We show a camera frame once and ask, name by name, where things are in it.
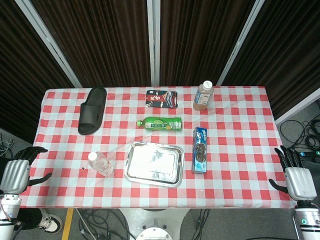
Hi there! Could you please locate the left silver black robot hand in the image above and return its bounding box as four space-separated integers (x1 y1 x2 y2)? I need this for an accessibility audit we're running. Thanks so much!
0 146 53 195

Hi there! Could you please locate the transparent water bottle white cap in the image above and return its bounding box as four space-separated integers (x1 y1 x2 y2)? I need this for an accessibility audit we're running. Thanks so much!
87 151 115 177

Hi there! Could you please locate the blue cookie box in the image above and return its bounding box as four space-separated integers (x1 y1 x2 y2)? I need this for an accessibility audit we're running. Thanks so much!
191 127 210 174

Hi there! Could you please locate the white partition post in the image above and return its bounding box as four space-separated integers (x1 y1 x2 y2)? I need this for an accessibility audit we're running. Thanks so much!
14 0 83 89
146 0 161 87
215 0 266 86

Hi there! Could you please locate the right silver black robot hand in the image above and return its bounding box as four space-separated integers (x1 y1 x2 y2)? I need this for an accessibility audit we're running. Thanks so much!
268 145 316 201

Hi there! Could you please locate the black trouser leg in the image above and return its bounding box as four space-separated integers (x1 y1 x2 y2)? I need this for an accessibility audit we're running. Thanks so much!
14 207 44 230

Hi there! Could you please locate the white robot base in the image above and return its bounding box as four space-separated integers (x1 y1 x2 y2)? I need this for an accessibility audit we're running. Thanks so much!
117 207 189 240

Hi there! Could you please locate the grey floor cable tangle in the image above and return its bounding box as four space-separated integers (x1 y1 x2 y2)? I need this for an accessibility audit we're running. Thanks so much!
0 133 16 157

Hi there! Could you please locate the blue-labelled drink bottle white cap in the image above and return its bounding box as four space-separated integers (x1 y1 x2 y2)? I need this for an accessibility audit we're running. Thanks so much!
192 80 215 111

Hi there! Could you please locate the green tea bottle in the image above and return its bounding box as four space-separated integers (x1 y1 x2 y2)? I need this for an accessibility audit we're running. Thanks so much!
136 116 183 131

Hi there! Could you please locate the black floor cable bundle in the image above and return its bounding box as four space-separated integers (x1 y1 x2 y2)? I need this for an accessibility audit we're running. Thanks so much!
74 208 131 240
279 119 320 151
191 208 211 240

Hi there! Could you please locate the stainless steel tray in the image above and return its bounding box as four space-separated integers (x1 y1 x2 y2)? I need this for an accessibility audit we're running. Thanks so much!
124 141 185 188

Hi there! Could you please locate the black white sneaker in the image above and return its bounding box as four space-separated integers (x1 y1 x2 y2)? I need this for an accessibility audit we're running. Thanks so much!
37 215 63 235

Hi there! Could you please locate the dark red snack packet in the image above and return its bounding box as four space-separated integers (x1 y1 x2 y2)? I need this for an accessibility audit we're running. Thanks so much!
145 89 179 109

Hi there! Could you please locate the red white checked tablecloth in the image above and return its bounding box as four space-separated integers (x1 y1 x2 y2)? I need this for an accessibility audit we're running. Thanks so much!
19 85 298 210

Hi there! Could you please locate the black rubber slipper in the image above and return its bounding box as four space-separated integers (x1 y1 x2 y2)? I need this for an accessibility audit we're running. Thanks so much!
77 86 108 136

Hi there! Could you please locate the black device with green lights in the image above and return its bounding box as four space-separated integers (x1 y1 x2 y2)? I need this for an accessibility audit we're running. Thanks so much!
298 149 320 164

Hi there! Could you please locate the white partition frame rail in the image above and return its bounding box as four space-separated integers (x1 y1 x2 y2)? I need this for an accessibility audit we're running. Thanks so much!
274 87 320 126

